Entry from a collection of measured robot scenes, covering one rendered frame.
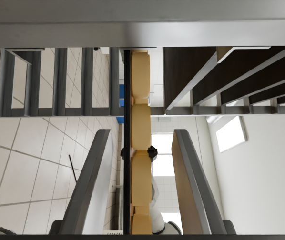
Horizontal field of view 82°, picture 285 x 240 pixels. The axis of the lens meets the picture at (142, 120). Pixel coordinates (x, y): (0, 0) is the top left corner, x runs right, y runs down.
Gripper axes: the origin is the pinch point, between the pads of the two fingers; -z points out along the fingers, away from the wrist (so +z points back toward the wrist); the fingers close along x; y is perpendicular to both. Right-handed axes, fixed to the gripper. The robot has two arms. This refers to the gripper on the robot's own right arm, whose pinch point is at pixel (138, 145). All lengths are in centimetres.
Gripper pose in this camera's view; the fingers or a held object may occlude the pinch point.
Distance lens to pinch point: 53.8
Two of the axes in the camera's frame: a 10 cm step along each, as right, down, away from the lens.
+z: 0.0, 7.7, 6.3
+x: 10.0, 0.0, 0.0
